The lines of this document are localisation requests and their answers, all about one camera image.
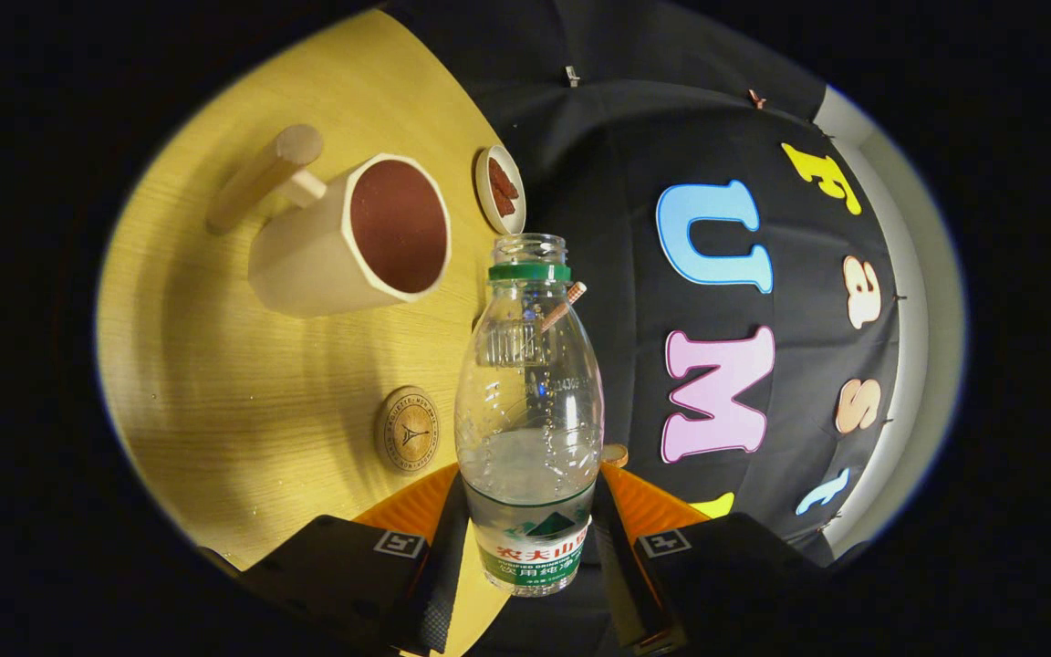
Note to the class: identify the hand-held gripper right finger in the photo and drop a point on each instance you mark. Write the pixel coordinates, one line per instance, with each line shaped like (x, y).
(621, 584)

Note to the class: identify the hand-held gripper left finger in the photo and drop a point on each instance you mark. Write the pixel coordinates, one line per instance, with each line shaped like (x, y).
(439, 593)

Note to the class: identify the clear plastic bottle green label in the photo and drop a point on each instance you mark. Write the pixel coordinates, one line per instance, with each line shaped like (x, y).
(530, 456)

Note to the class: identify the round wooden coaster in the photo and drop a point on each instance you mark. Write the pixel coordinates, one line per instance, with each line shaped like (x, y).
(407, 429)

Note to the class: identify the small round tan object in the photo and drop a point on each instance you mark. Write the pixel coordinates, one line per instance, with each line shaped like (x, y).
(616, 455)

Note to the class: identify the small checkered stick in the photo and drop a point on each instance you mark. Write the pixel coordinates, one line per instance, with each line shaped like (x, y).
(577, 292)

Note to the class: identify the wooden table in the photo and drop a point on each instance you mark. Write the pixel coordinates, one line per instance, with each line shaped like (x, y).
(215, 383)

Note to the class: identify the red food piece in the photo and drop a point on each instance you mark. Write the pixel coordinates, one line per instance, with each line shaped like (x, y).
(502, 206)
(504, 181)

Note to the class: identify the small round grey plate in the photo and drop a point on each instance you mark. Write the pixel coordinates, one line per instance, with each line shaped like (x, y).
(483, 196)

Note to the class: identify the pink clip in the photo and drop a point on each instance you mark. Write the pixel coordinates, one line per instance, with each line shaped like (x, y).
(755, 98)

